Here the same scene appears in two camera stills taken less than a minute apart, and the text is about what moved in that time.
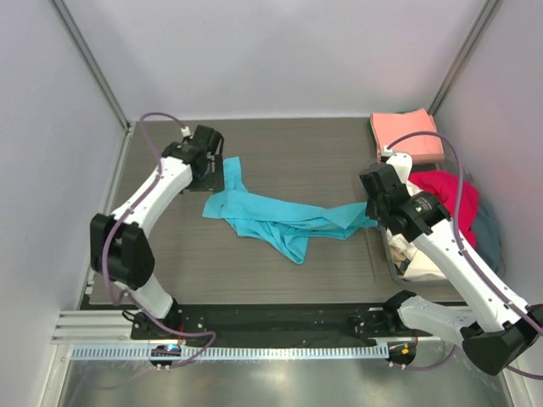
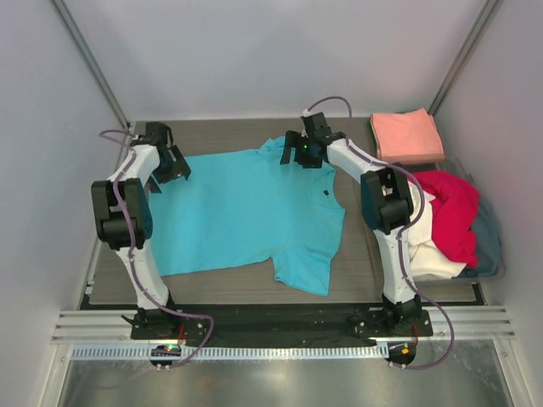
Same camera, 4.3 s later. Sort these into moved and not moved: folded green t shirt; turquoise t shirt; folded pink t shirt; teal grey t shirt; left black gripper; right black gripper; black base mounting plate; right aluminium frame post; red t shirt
Moved: right black gripper; left black gripper; turquoise t shirt
Not moved: folded pink t shirt; red t shirt; right aluminium frame post; teal grey t shirt; black base mounting plate; folded green t shirt
